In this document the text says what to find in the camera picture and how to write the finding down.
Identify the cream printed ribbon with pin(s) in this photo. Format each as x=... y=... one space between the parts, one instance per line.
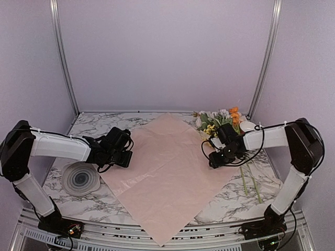
x=260 y=171

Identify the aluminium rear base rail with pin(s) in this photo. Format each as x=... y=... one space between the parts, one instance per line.
x=138 y=111

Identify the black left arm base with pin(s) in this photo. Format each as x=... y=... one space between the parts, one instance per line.
x=57 y=224

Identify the aluminium frame post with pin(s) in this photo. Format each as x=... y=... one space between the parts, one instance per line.
x=62 y=56
x=269 y=49

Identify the yellow fake flower bunch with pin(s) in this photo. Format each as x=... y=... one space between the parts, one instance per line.
x=211 y=130

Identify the aluminium frame post left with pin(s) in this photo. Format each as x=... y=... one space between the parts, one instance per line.
x=62 y=56

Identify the aluminium front rail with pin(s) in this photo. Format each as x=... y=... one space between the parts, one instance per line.
x=106 y=236

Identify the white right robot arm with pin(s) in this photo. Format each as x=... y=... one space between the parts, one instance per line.
x=305 y=148

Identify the orange fake flower stem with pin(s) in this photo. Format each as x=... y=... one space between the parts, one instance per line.
x=235 y=115

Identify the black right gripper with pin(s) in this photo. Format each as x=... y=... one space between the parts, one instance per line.
x=217 y=162

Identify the orange bowl white inside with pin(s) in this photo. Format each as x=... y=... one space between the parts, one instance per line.
x=247 y=126

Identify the white fake flower bunch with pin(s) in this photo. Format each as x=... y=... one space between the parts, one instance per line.
x=203 y=118

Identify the aluminium frame post right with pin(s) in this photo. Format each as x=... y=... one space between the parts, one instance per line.
x=269 y=49

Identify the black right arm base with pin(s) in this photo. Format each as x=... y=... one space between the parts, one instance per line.
x=272 y=223

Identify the pink wrapping paper sheet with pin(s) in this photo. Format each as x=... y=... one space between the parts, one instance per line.
x=168 y=181

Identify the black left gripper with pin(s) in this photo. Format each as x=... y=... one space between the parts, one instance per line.
x=125 y=161

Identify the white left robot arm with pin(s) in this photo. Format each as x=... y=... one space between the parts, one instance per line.
x=24 y=142

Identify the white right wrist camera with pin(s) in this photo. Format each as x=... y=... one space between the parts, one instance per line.
x=216 y=143

